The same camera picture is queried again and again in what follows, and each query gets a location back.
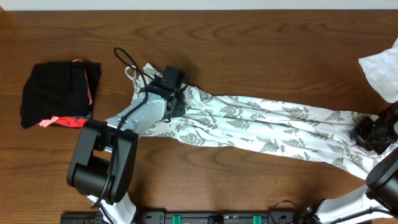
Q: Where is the white fern print garment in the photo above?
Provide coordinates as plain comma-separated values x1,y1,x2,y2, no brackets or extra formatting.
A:
124,63,391,180

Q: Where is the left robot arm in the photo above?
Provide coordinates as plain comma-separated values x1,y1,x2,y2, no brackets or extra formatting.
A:
67,66,185,223

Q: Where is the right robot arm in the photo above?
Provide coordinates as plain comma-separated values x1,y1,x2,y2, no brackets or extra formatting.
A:
294,102,397,224

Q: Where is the plain white cloth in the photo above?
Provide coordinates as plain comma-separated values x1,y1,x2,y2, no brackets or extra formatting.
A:
358,40,397,103

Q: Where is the folded black and coral garment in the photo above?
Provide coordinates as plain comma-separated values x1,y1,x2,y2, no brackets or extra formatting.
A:
20,59,102,129

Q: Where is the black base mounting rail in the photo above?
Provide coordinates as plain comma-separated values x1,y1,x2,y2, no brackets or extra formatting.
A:
59,208,304,224

